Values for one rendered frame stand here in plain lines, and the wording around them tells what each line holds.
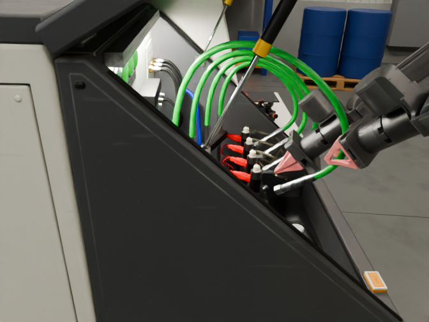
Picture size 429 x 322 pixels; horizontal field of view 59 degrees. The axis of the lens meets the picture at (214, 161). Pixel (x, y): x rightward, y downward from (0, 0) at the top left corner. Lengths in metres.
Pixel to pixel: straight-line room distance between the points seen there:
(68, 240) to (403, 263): 2.21
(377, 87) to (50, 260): 0.58
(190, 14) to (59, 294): 0.81
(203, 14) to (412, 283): 1.89
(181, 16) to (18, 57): 0.72
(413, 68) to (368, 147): 0.25
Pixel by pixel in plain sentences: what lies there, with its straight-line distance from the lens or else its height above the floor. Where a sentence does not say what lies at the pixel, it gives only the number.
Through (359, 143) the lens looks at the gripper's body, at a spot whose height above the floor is 1.27.
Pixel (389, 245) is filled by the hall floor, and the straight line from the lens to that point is 2.70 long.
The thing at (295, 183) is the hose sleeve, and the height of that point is 1.14.
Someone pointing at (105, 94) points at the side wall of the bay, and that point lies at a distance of 0.50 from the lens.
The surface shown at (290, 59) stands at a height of 1.40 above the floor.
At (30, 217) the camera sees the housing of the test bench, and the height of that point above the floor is 1.22.
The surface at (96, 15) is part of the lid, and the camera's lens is 0.46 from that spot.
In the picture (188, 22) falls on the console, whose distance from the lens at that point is 1.18.
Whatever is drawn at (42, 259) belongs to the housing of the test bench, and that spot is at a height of 1.14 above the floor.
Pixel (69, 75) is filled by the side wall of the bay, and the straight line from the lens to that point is 0.51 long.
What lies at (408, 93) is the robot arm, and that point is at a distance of 0.67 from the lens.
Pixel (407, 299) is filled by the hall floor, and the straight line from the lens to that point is 2.38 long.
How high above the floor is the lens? 1.56
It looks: 28 degrees down
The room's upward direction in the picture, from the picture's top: 2 degrees clockwise
